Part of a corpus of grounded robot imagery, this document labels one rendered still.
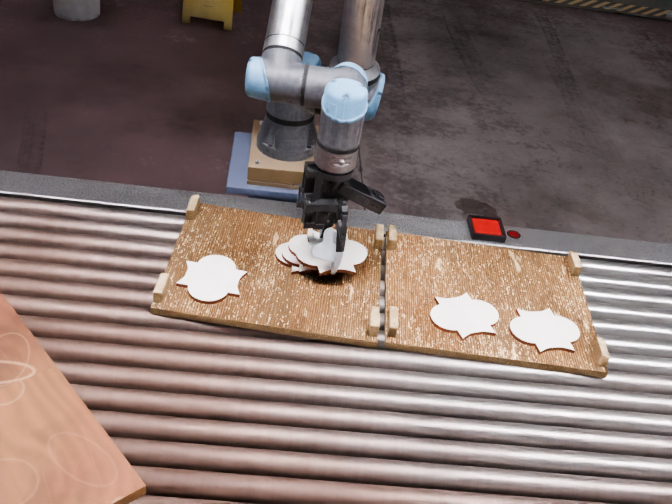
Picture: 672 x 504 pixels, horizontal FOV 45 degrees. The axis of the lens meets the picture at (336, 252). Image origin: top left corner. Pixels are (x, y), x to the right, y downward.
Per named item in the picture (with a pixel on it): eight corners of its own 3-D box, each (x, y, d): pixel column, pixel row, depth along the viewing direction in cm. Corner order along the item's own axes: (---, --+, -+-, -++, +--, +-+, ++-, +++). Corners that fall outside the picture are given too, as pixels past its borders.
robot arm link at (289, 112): (269, 94, 200) (273, 42, 192) (323, 103, 200) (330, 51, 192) (261, 117, 191) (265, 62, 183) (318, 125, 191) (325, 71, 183)
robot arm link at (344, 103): (371, 79, 141) (369, 100, 134) (361, 135, 148) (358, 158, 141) (326, 71, 141) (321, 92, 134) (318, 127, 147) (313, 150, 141)
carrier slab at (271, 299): (192, 207, 175) (192, 201, 174) (381, 237, 176) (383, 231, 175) (150, 314, 146) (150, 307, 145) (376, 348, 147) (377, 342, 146)
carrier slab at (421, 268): (384, 236, 176) (386, 230, 175) (571, 263, 178) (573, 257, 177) (384, 348, 148) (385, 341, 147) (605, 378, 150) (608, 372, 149)
